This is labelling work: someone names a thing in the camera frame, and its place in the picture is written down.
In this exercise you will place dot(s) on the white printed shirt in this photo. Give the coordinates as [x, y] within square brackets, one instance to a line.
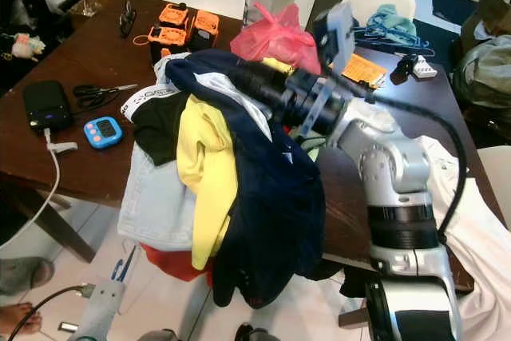
[479, 261]

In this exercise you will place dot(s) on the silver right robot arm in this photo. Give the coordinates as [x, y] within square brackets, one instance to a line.
[391, 173]

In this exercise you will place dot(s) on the pink plastic bag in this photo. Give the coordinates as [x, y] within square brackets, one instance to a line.
[275, 37]

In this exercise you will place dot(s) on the orange paper card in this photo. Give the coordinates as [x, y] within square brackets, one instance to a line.
[363, 69]

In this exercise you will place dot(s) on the yellow garment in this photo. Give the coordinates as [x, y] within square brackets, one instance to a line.
[207, 173]

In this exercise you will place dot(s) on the plain black garment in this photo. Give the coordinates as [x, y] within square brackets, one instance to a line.
[156, 129]

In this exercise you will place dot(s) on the white garment with printed band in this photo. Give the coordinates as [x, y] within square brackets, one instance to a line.
[140, 101]

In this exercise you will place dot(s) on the black power adapter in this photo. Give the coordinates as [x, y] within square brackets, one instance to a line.
[401, 69]

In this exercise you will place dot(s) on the teal cloth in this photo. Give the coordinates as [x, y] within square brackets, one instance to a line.
[391, 20]

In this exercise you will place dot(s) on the white charger block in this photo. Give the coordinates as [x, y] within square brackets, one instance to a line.
[423, 67]

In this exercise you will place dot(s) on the light blue denim garment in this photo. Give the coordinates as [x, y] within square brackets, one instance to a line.
[152, 205]

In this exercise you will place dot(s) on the blue digital timer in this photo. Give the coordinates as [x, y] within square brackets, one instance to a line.
[102, 132]

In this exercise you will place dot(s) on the black cloth with white fringe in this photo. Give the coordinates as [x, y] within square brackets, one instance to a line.
[351, 281]

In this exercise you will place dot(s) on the small plush toy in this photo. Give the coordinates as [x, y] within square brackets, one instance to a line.
[28, 44]

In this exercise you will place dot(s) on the black power bank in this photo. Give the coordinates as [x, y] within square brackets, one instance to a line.
[45, 105]

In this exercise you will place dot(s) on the grey green backpack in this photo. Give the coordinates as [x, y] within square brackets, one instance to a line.
[483, 61]

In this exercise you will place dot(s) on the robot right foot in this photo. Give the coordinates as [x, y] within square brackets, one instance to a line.
[254, 333]

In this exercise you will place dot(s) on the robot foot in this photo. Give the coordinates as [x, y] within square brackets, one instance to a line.
[254, 333]
[161, 335]

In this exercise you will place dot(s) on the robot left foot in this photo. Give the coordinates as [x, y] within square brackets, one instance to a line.
[161, 335]

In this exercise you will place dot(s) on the grey slipper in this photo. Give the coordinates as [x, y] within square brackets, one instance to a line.
[24, 273]

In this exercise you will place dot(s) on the person bare foot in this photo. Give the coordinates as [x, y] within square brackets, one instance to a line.
[16, 317]

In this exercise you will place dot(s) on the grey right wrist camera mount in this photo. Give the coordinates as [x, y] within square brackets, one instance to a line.
[335, 33]

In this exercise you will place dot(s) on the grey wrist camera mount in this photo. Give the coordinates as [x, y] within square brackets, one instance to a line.
[335, 33]
[104, 309]

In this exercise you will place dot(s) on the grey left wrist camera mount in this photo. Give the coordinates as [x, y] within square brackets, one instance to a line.
[104, 309]

